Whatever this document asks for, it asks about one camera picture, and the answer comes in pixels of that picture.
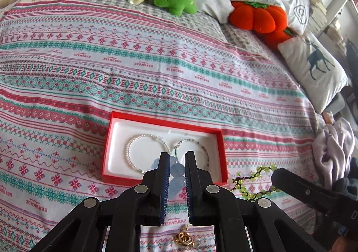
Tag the stack of books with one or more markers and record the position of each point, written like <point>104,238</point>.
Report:
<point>321,17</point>

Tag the grey checked sheet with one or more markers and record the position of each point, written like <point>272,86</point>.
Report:
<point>212,21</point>

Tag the red jewelry box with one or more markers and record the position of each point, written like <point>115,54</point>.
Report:
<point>117,157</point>

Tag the white deer print pillow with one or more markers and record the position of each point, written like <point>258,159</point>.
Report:
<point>316,70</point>

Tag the gold linked rings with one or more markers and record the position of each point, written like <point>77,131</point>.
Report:
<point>183,238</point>

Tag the patterned striped bed sheet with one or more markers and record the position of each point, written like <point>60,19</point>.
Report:
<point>112,73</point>

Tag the lavender crumpled cloth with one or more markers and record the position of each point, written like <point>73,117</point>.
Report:
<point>332,151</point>

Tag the person's right hand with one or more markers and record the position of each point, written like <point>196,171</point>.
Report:
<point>345,245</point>

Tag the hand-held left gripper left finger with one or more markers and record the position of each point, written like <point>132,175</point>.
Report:
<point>165,184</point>

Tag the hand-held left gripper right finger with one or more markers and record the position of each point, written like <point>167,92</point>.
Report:
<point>190,184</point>

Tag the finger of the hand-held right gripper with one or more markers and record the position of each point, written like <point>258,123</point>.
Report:
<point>296,184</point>

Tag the orange pumpkin plush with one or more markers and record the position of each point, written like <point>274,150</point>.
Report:
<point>257,18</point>

